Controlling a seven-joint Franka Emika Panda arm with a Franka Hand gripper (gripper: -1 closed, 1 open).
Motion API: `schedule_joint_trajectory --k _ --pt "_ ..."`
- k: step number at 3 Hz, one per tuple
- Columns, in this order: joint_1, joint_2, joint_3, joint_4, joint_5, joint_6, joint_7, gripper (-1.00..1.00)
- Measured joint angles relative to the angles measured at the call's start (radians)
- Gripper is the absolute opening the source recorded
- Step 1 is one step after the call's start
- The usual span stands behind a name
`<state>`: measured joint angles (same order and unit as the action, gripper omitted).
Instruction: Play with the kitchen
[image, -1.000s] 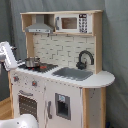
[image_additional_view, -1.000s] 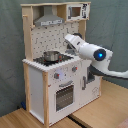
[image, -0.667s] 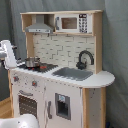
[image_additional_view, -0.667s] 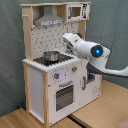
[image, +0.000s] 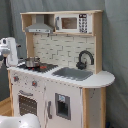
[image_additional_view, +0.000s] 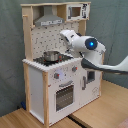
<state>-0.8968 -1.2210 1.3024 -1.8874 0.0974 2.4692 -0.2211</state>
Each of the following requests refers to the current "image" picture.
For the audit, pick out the left red stove knob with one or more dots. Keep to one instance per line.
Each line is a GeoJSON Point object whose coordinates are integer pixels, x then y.
{"type": "Point", "coordinates": [15, 78]}

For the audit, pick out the cabinet door with dispenser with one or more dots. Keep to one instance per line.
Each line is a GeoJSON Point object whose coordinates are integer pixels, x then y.
{"type": "Point", "coordinates": [63, 105]}

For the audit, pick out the red stove knob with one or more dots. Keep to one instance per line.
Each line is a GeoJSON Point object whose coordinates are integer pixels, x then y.
{"type": "Point", "coordinates": [34, 83]}
{"type": "Point", "coordinates": [15, 78]}

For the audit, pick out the toy microwave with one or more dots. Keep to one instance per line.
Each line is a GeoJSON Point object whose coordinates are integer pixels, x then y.
{"type": "Point", "coordinates": [73, 23]}

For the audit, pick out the black toy stovetop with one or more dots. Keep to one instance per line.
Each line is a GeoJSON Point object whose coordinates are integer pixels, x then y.
{"type": "Point", "coordinates": [43, 67]}

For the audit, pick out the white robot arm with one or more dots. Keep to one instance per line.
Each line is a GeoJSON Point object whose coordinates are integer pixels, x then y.
{"type": "Point", "coordinates": [25, 121]}

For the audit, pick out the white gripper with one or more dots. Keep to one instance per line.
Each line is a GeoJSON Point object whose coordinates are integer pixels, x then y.
{"type": "Point", "coordinates": [8, 51]}

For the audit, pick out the grey range hood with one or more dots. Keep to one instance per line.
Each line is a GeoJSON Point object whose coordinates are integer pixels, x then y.
{"type": "Point", "coordinates": [39, 26]}

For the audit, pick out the right red stove knob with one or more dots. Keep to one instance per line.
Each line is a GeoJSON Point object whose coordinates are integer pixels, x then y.
{"type": "Point", "coordinates": [34, 83]}

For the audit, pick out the wooden toy kitchen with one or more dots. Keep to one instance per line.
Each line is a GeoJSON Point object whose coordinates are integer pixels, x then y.
{"type": "Point", "coordinates": [73, 50]}

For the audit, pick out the silver toy pot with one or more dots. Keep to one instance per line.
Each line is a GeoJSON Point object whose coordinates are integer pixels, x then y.
{"type": "Point", "coordinates": [32, 62]}

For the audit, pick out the grey toy sink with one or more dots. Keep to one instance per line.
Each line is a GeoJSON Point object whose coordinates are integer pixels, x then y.
{"type": "Point", "coordinates": [73, 74]}

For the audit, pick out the toy oven door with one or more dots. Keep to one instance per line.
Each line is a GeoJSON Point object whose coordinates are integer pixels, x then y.
{"type": "Point", "coordinates": [27, 102]}

